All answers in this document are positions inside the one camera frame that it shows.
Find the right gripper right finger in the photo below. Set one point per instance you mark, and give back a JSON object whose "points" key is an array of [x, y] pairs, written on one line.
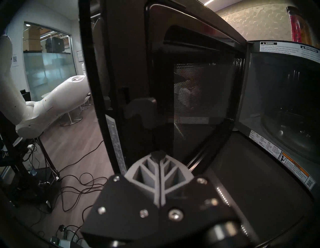
{"points": [[200, 197]]}

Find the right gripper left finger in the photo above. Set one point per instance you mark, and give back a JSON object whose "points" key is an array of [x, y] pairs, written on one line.
{"points": [[120, 200]]}

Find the black glass microwave door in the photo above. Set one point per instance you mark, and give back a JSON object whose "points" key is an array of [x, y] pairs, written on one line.
{"points": [[200, 87]]}

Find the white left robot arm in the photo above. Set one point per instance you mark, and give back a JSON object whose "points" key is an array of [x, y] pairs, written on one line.
{"points": [[57, 97]]}

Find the glass microwave turntable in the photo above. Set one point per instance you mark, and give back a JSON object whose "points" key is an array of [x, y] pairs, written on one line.
{"points": [[295, 140]]}

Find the white bar stool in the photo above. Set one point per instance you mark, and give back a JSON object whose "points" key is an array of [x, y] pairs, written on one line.
{"points": [[71, 120]]}

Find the glass office partition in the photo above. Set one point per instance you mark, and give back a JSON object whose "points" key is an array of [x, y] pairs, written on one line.
{"points": [[47, 70]]}

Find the snack jar red label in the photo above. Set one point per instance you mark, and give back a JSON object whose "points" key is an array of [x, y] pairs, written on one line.
{"points": [[297, 27]]}

